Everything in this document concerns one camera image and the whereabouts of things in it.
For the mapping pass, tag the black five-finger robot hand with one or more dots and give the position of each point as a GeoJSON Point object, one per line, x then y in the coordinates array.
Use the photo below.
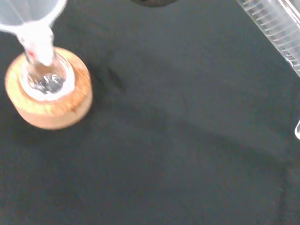
{"type": "Point", "coordinates": [152, 2]}

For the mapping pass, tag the clear plastic funnel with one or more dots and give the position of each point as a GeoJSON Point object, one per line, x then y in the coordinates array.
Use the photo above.
{"type": "Point", "coordinates": [28, 11]}

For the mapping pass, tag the round-bottom glass flask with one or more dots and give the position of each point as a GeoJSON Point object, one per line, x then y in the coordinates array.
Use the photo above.
{"type": "Point", "coordinates": [47, 82]}

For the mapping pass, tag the black cloth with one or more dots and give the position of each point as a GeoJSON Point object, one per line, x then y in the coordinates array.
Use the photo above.
{"type": "Point", "coordinates": [164, 140]}

